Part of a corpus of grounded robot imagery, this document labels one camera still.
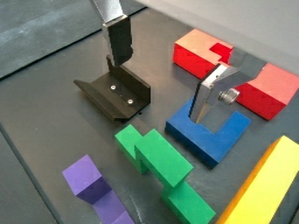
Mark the purple U-shaped block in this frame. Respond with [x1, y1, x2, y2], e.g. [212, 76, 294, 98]
[62, 155, 135, 224]

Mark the black angled bracket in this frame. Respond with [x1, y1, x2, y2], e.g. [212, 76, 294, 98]
[74, 57, 151, 122]

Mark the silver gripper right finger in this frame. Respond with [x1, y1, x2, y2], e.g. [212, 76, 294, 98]
[189, 64, 240, 123]

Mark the red slotted board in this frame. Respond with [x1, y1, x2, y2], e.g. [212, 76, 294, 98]
[173, 30, 299, 122]

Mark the green zigzag block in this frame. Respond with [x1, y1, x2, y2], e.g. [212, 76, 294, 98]
[115, 125, 216, 224]

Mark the blue U-shaped block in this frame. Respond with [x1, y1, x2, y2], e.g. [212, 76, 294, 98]
[165, 101, 252, 168]

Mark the yellow long block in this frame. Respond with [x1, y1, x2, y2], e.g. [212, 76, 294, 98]
[217, 136, 299, 224]

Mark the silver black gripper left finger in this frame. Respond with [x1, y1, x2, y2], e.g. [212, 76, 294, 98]
[90, 0, 134, 67]

